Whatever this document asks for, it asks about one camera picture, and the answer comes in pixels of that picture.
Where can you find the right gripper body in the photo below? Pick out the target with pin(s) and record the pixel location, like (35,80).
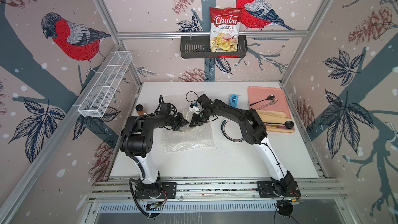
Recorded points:
(200,118)

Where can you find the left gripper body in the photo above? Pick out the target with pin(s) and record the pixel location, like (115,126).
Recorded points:
(175,123)

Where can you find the bubble wrap sheet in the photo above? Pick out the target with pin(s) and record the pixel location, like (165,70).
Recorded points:
(186,138)

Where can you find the dark rimmed plate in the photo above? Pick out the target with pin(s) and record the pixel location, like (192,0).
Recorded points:
(231,131)

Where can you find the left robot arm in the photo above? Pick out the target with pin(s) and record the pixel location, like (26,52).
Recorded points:
(137,142)

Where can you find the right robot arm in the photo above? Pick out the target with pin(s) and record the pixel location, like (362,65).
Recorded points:
(254,133)

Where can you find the orange spice jar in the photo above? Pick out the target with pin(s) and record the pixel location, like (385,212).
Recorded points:
(140,110)

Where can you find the blue tape dispenser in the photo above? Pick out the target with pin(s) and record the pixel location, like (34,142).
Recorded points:
(233,100)

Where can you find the pink tray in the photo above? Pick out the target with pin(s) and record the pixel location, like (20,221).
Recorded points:
(259,93)

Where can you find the wooden cutting board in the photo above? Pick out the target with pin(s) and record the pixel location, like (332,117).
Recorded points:
(277,117)

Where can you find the black spoon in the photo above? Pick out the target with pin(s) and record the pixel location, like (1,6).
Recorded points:
(269,98)

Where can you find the metal fork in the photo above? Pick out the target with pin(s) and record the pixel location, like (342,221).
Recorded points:
(268,104)

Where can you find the Chuba cassava chips bag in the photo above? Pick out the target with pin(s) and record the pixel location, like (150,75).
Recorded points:
(224,29)

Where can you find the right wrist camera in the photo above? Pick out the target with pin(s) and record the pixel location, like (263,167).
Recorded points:
(195,107)

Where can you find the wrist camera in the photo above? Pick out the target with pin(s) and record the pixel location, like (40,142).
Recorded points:
(165,108)
(195,107)

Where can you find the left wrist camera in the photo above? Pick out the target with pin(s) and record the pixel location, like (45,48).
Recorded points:
(165,108)

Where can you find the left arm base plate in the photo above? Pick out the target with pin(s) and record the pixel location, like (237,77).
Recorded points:
(164,189)

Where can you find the black wire shelf basket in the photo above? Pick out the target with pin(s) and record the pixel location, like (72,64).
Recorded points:
(198,47)

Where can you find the white mesh wall basket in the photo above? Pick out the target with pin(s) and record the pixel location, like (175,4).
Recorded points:
(101,93)

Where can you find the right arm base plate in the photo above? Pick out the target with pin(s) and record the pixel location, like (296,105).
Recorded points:
(270,189)

